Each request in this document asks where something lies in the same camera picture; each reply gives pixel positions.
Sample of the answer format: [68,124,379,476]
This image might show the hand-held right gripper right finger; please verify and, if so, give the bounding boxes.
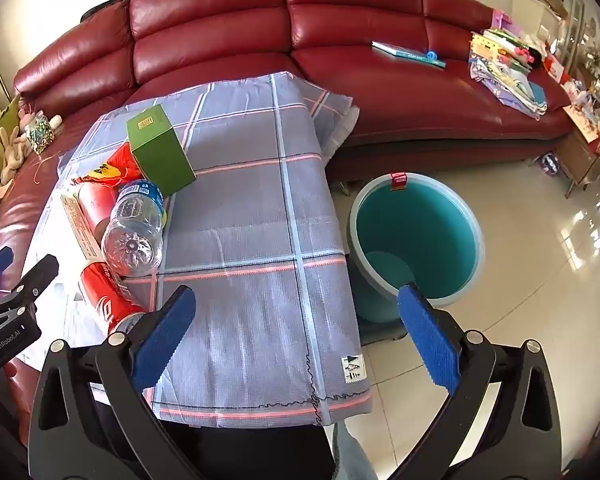
[397,282,563,480]

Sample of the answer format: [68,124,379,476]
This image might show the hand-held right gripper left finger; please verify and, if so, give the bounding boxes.
[27,285,197,480]

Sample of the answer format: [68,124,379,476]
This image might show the beige carton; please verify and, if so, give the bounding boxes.
[60,194,103,261]

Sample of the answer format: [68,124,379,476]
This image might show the red soda can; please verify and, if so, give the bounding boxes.
[78,261,148,337]

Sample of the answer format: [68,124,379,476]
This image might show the red paper cup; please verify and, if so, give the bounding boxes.
[77,185,118,238]

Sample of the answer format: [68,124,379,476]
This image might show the clear plastic bottle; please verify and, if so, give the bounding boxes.
[101,179,167,277]

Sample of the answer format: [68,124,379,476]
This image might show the teal plastic bucket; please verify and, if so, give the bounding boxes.
[347,172,485,323]

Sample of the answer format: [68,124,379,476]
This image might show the red snack bag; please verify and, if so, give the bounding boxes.
[72,142,141,191]

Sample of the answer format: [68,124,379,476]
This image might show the green cardboard box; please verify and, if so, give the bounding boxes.
[126,104,197,196]

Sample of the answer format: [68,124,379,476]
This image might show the beige plush rabbit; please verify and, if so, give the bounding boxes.
[0,110,63,231]

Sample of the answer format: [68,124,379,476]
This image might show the bag of colourful beads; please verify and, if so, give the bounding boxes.
[25,114,56,155]

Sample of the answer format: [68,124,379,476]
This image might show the person's jeans leg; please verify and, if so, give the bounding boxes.
[330,422,381,480]

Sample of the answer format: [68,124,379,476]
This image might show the grey plaid cloth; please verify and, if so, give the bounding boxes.
[35,72,373,428]

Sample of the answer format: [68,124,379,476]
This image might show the wooden side table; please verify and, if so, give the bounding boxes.
[555,105,600,198]

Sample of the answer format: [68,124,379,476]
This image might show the folded printed cloths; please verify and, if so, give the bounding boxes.
[469,57,551,121]

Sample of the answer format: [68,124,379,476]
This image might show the thin teal book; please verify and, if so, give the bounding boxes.
[371,41,447,70]

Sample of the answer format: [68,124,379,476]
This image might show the red gift box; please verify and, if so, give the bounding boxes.
[545,55,567,82]

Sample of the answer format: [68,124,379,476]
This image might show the stack of children's books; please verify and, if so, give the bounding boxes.
[470,27,546,68]

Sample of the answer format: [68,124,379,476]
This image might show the red leather sofa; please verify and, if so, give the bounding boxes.
[0,0,576,411]

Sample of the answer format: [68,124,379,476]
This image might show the glass display cabinet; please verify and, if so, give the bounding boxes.
[545,0,600,111]

